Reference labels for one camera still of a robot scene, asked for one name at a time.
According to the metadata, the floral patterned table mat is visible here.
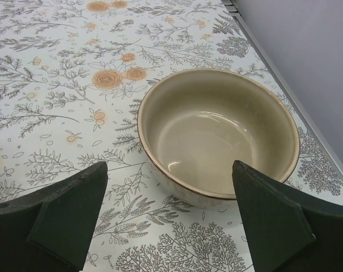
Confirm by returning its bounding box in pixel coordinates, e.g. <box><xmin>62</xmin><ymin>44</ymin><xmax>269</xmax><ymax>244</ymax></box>
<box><xmin>0</xmin><ymin>1</ymin><xmax>343</xmax><ymax>271</ymax></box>

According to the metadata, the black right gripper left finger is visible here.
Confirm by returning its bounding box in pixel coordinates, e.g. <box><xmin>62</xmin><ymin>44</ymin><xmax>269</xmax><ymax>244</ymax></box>
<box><xmin>0</xmin><ymin>162</ymin><xmax>108</xmax><ymax>271</ymax></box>

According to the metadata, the beige ceramic bowl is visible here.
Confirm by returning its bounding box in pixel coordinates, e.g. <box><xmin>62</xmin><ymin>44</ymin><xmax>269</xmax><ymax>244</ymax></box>
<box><xmin>137</xmin><ymin>69</ymin><xmax>299</xmax><ymax>209</ymax></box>

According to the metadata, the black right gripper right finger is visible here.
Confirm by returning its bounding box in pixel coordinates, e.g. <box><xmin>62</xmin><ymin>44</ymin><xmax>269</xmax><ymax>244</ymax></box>
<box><xmin>232</xmin><ymin>160</ymin><xmax>343</xmax><ymax>271</ymax></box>

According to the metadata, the aluminium table edge rail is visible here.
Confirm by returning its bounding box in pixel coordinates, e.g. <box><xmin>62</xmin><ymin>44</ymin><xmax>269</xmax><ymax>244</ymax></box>
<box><xmin>235</xmin><ymin>1</ymin><xmax>343</xmax><ymax>170</ymax></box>

